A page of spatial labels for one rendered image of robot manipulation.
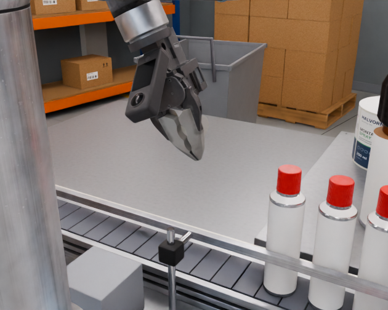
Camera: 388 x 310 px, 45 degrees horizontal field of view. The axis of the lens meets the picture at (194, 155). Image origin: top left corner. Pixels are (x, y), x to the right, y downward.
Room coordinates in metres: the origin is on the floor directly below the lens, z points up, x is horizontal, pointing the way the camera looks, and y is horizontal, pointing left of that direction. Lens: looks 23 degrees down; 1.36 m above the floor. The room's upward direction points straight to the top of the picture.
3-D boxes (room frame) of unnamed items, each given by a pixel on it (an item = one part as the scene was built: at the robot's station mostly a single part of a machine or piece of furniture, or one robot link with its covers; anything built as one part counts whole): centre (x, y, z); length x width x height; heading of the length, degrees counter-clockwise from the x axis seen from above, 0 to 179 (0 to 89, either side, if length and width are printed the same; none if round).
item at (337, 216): (0.56, -0.20, 0.98); 0.05 x 0.05 x 0.20
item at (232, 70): (3.08, -0.07, 0.48); 0.89 x 0.63 x 0.96; 158
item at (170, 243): (0.60, 0.02, 0.91); 0.07 x 0.03 x 0.17; 150
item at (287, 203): (0.59, -0.14, 0.98); 0.05 x 0.05 x 0.20
